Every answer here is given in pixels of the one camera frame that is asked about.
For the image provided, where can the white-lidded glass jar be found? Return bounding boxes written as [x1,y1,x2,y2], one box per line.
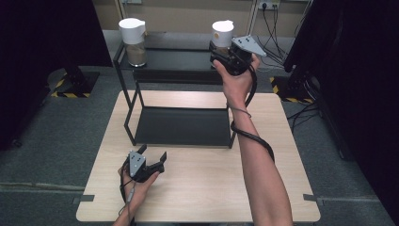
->
[118,17,148,68]
[211,19,235,57]

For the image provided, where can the yellow-black striped stand base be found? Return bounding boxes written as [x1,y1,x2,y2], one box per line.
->
[46,67,102,99]
[268,74,316,105]

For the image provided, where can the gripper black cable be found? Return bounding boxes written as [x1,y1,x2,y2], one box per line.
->
[118,158,138,225]
[230,60,276,164]

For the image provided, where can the person's left hand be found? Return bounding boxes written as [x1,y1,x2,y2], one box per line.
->
[117,166,161,218]

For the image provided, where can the black curtain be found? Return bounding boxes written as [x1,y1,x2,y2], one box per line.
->
[282,0,399,225]
[0,0,113,152]

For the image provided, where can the grey table edge bracket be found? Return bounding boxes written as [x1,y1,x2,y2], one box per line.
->
[302,193,318,206]
[72,194,96,205]

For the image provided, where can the white wall socket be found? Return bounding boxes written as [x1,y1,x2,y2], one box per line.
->
[258,0,280,10]

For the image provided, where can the black cables beside stand base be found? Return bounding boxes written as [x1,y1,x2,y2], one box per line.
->
[286,102,323,134]

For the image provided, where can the black two-tier metal rack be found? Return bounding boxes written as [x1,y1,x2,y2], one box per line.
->
[112,31,248,149]

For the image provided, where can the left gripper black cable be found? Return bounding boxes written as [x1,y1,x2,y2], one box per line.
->
[118,158,138,225]

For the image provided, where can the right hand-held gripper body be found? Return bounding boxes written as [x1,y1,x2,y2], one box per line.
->
[210,34,268,77]

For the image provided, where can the person's right hand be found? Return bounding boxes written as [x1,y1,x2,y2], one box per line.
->
[212,53,262,109]

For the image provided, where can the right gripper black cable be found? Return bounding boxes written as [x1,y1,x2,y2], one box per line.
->
[230,60,276,164]

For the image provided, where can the black cables on floor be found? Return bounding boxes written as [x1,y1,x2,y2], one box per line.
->
[249,3,314,70]

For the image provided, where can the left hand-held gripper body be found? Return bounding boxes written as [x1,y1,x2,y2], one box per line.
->
[126,150,166,184]

